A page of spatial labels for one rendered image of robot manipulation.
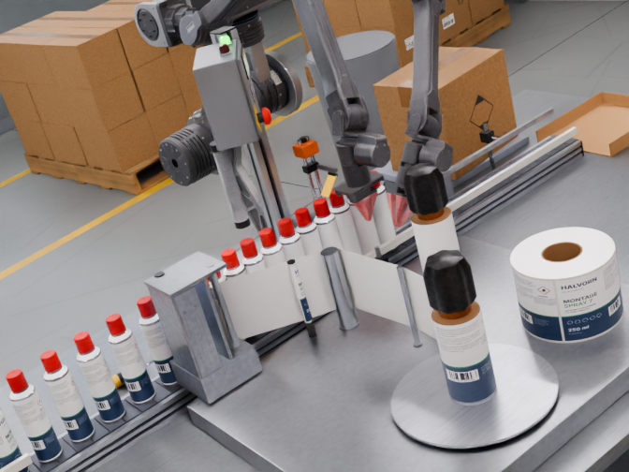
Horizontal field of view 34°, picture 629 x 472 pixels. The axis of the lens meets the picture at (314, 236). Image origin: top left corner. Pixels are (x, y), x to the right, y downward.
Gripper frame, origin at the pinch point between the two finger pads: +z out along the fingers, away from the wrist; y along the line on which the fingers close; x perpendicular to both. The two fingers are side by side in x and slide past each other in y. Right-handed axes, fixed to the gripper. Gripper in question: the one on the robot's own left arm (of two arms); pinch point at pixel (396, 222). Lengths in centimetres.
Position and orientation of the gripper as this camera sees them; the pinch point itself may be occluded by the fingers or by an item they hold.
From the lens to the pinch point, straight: 248.7
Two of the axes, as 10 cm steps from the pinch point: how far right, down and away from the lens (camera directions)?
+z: -2.5, 9.7, 0.4
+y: 6.0, 1.8, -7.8
